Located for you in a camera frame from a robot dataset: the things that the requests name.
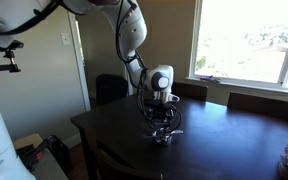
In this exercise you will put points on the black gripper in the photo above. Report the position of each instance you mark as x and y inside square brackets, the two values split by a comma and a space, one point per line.
[161, 118]

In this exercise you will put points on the largest silver measuring cup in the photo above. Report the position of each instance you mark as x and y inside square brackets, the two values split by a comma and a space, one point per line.
[163, 138]

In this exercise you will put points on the dark wooden chair left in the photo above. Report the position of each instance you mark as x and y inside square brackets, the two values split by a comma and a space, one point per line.
[191, 91]

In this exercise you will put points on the dark wooden chair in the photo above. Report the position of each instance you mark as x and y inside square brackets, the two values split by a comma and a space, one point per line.
[191, 91]
[257, 104]

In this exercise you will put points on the near wooden chair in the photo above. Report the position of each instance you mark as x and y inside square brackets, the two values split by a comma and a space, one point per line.
[110, 169]

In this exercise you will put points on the black office chair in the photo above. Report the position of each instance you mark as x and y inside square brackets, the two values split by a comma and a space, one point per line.
[110, 88]

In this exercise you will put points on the purple item on windowsill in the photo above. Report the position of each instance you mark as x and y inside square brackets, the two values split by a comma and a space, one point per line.
[210, 79]

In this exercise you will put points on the dark wooden chair right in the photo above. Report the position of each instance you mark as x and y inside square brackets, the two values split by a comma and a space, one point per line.
[257, 104]

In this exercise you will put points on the black tool case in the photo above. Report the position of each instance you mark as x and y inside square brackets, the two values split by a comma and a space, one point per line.
[32, 149]

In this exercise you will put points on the white light switch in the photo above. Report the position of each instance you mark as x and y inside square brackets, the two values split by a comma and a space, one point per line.
[65, 39]

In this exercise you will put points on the black camera on mount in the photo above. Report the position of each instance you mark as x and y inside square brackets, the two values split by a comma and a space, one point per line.
[12, 67]

